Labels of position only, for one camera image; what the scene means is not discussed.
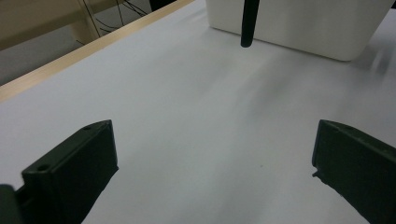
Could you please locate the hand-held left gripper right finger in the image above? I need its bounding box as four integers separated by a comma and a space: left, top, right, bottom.
311, 119, 396, 224

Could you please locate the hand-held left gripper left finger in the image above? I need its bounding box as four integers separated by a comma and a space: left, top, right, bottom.
21, 119, 120, 224

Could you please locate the white plastic bin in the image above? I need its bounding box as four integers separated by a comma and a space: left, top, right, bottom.
205, 0, 396, 62

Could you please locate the wooden table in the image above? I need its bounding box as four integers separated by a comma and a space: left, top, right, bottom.
0, 0, 196, 104

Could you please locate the light wooden shelf unit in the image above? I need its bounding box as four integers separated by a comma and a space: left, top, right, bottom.
0, 0, 125, 52

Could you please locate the bundle of black cables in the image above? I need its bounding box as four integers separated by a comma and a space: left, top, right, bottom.
82, 0, 149, 34

